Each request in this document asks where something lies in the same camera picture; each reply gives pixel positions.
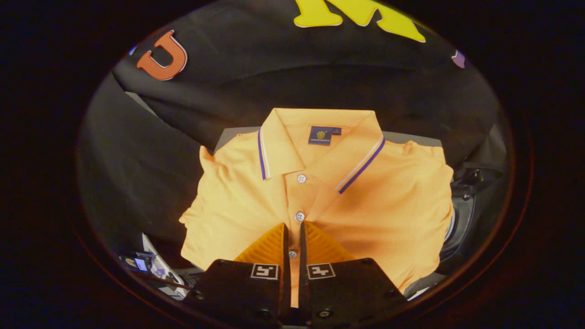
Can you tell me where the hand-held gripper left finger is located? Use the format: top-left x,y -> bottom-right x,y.
194,223 -> 292,327

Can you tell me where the grey washing machine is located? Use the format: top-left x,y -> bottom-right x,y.
441,162 -> 505,275

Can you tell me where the orange polo shirt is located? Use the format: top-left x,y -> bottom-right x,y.
179,108 -> 454,308

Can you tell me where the black backdrop cloth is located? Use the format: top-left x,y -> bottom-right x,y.
78,0 -> 508,270

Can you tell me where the white printed packet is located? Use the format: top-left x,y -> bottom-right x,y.
142,234 -> 189,298

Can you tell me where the grey table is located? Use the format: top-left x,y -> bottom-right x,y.
215,127 -> 446,300

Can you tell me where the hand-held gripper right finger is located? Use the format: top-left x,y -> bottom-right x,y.
299,221 -> 410,327

